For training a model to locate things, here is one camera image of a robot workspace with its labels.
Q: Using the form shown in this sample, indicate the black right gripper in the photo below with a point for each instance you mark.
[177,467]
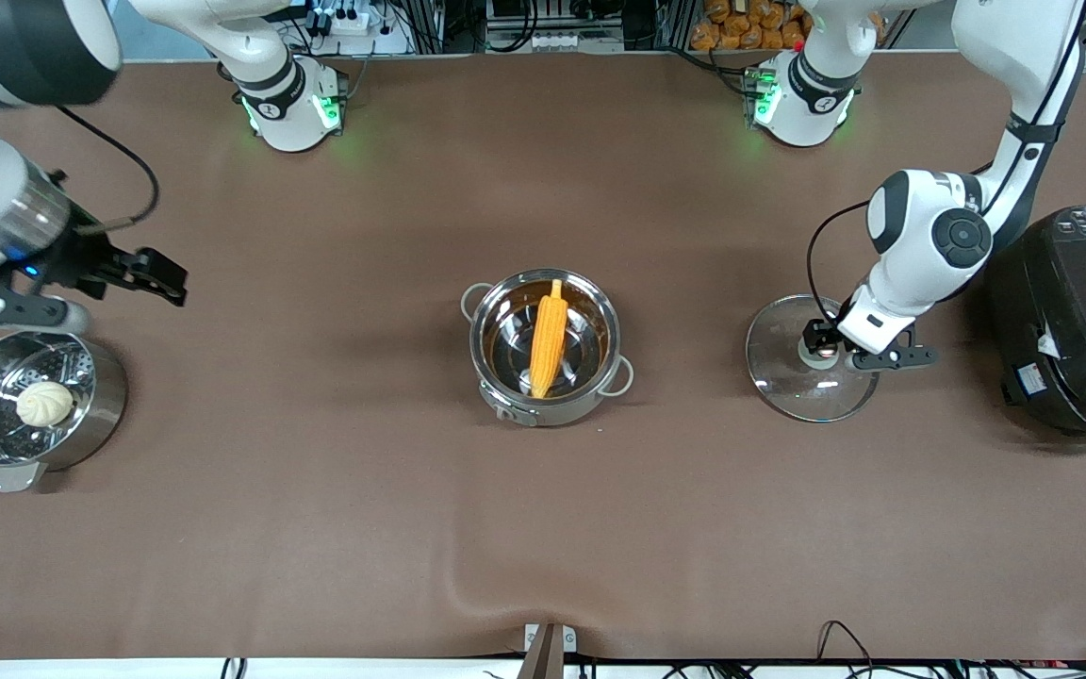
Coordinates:
[77,256]

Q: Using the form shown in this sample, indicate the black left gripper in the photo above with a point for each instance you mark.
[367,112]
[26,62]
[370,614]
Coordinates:
[819,334]

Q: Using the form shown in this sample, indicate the glass pot lid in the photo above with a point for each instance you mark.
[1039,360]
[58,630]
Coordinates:
[788,377]

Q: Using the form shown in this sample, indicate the yellow corn cob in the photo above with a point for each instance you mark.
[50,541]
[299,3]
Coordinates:
[550,335]

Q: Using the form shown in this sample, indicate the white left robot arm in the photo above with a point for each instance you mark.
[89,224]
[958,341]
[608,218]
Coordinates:
[929,236]

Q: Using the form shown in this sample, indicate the white steamed bun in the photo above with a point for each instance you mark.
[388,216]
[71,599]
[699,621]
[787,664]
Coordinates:
[43,404]

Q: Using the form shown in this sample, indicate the black rice cooker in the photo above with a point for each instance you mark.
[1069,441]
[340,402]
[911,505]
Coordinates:
[1061,321]

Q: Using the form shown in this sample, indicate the brown table cover mat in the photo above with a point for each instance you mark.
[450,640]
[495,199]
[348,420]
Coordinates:
[600,528]

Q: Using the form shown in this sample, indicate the white power strip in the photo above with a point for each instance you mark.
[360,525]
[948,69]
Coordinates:
[350,21]

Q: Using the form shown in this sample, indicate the bag of orange snacks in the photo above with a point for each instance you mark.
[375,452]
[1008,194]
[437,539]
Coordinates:
[741,24]

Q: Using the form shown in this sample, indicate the metal clamp bracket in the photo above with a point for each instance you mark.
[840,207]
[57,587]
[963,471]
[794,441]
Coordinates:
[549,646]

